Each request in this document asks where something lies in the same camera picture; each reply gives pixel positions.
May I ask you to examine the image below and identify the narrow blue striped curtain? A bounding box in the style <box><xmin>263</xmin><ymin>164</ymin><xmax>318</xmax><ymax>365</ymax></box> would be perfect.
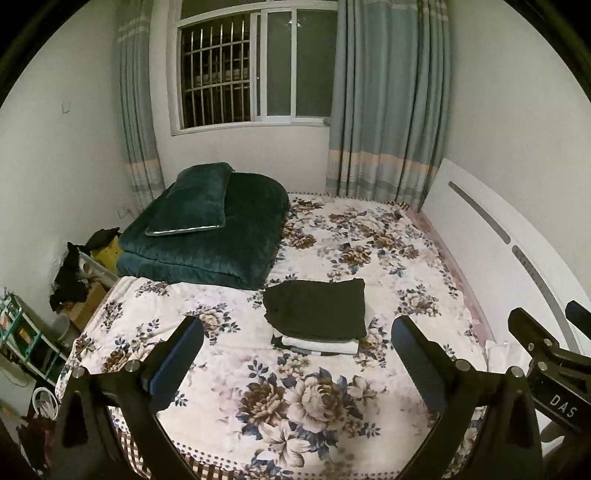
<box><xmin>115</xmin><ymin>9</ymin><xmax>166</xmax><ymax>215</ymax></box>

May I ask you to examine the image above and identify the white headboard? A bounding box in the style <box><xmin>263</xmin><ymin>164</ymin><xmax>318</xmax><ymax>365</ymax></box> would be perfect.
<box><xmin>422</xmin><ymin>158</ymin><xmax>591</xmax><ymax>370</ymax></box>

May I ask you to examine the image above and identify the wide blue striped curtain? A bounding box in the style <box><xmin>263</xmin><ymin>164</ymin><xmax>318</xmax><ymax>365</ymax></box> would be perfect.
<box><xmin>325</xmin><ymin>0</ymin><xmax>451</xmax><ymax>213</ymax></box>

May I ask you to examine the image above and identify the grey round bin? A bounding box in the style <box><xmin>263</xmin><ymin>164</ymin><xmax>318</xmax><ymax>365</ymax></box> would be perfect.
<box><xmin>52</xmin><ymin>314</ymin><xmax>74</xmax><ymax>349</ymax></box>

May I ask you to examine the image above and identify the cardboard box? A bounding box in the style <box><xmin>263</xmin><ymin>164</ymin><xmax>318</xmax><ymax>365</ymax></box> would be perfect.
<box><xmin>60</xmin><ymin>281</ymin><xmax>109</xmax><ymax>330</ymax></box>

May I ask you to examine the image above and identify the black clothes heap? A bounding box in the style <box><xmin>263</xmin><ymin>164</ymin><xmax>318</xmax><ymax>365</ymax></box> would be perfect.
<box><xmin>50</xmin><ymin>227</ymin><xmax>122</xmax><ymax>310</ymax></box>

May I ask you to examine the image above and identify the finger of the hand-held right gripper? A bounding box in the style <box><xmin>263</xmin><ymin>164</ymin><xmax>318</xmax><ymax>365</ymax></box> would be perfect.
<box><xmin>566</xmin><ymin>300</ymin><xmax>591</xmax><ymax>329</ymax></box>
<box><xmin>508</xmin><ymin>307</ymin><xmax>591</xmax><ymax>370</ymax></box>

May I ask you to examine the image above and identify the dark green blanket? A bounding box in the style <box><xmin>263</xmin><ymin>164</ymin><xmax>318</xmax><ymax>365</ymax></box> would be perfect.
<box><xmin>115</xmin><ymin>173</ymin><xmax>291</xmax><ymax>291</ymax></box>

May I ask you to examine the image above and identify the teal storage rack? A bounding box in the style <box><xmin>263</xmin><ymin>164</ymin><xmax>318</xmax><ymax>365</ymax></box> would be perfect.
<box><xmin>0</xmin><ymin>288</ymin><xmax>70</xmax><ymax>384</ymax></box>

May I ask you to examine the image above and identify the barred window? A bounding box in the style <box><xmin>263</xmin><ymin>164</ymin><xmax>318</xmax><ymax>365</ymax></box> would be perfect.
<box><xmin>168</xmin><ymin>0</ymin><xmax>340</xmax><ymax>137</ymax></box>

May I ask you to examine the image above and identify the black white striped garment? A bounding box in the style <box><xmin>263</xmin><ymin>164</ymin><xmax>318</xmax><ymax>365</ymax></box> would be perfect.
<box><xmin>270</xmin><ymin>335</ymin><xmax>361</xmax><ymax>357</ymax></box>

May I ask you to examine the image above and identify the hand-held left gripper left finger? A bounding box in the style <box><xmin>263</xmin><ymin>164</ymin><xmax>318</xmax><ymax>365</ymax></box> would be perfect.
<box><xmin>51</xmin><ymin>315</ymin><xmax>206</xmax><ymax>480</ymax></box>

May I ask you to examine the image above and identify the white basket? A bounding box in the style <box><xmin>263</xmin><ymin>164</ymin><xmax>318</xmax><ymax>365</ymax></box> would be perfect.
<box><xmin>31</xmin><ymin>387</ymin><xmax>58</xmax><ymax>421</ymax></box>

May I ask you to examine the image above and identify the dark red cloth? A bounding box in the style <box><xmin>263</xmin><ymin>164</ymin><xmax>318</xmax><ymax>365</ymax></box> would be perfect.
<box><xmin>16</xmin><ymin>413</ymin><xmax>58</xmax><ymax>474</ymax></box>

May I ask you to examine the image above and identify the floral bed sheet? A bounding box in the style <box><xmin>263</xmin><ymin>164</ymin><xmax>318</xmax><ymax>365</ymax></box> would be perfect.
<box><xmin>55</xmin><ymin>193</ymin><xmax>490</xmax><ymax>480</ymax></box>

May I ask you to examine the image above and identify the dark green pillow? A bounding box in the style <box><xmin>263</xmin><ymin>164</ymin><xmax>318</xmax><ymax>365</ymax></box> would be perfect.
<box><xmin>144</xmin><ymin>161</ymin><xmax>235</xmax><ymax>237</ymax></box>

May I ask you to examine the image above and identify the pink mattress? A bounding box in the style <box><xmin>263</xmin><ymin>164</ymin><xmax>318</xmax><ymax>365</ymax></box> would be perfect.
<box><xmin>402</xmin><ymin>208</ymin><xmax>497</xmax><ymax>352</ymax></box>

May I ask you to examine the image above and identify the dark green garment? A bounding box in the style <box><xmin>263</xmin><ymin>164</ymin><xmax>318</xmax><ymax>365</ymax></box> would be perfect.
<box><xmin>262</xmin><ymin>278</ymin><xmax>368</xmax><ymax>341</ymax></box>

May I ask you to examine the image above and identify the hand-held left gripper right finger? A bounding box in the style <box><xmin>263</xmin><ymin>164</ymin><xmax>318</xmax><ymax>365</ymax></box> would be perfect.
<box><xmin>390</xmin><ymin>315</ymin><xmax>548</xmax><ymax>480</ymax></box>

